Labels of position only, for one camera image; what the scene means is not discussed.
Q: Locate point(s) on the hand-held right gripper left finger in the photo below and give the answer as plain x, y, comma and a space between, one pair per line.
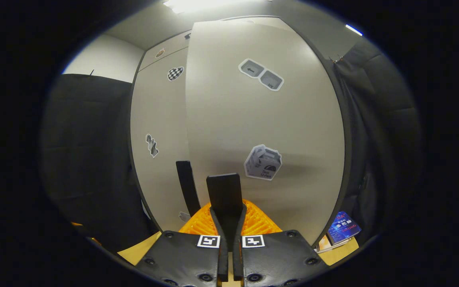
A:
223, 263

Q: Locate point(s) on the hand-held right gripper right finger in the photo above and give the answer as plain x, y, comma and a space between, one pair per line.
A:
237, 263

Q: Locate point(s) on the beige double-door shoe cabinet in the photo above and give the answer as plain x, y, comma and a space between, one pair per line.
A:
169, 50

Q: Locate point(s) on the blue book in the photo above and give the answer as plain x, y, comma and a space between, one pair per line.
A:
343, 227

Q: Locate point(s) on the small metal clip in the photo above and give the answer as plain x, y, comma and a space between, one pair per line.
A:
338, 59

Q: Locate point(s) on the large ceiling light panel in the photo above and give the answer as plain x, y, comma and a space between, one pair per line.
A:
197, 4

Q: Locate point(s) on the small ceiling light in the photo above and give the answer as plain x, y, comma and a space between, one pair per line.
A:
354, 30

